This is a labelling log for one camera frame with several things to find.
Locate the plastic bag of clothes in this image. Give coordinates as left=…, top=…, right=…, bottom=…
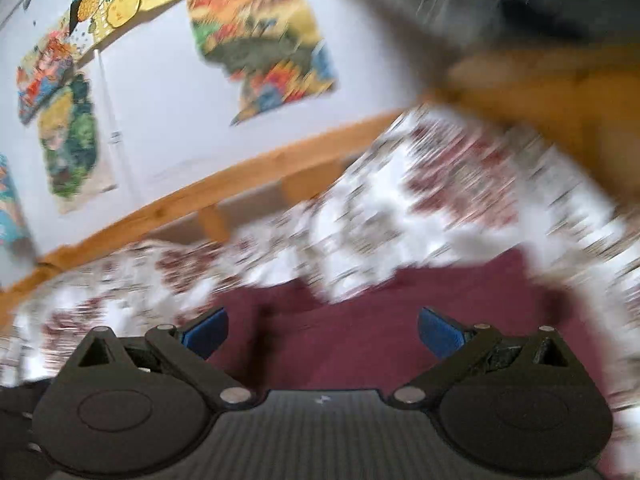
left=350, top=0, right=639, bottom=87

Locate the wooden bed frame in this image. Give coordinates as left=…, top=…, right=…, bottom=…
left=0, top=44, right=640, bottom=331

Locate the blue sea wall drawing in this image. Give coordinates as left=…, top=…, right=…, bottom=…
left=0, top=155, right=36, bottom=261

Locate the maroon garment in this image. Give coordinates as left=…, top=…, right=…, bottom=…
left=209, top=249, right=606, bottom=392

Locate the white wall conduit pipe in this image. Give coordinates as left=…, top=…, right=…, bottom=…
left=93, top=48, right=142, bottom=209

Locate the blond child wall drawing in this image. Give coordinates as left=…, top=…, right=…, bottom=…
left=37, top=72, right=117, bottom=214

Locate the red-haired girl wall drawing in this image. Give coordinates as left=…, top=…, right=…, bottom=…
left=16, top=22, right=76, bottom=125

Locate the landscape flower wall drawing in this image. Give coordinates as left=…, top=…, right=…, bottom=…
left=186, top=0, right=337, bottom=125

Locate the floral white bedspread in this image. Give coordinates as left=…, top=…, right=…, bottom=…
left=1, top=106, right=639, bottom=479

